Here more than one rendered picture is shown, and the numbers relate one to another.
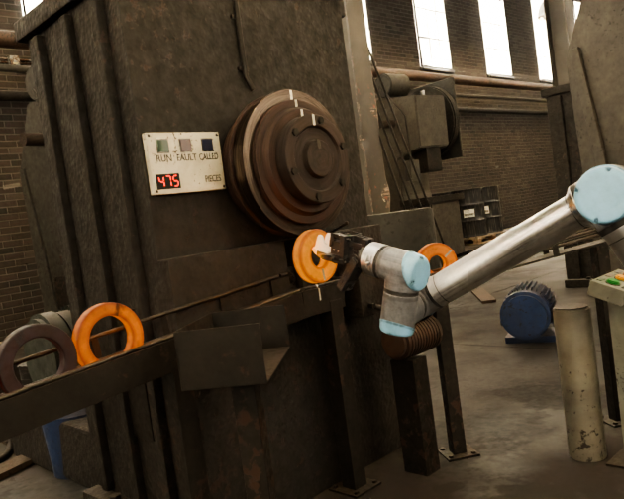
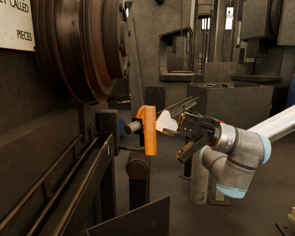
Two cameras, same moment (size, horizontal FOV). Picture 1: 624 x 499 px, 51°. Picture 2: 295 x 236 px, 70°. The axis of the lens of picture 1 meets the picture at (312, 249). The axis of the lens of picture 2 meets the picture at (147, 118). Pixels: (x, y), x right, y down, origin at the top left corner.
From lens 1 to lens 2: 147 cm
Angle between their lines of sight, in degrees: 44
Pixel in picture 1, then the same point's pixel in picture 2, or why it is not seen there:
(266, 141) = (96, 8)
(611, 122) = (142, 50)
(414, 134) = not seen: hidden behind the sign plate
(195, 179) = (6, 31)
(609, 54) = (144, 23)
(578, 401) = (203, 180)
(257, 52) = not seen: outside the picture
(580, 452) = (200, 201)
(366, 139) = not seen: hidden behind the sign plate
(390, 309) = (244, 180)
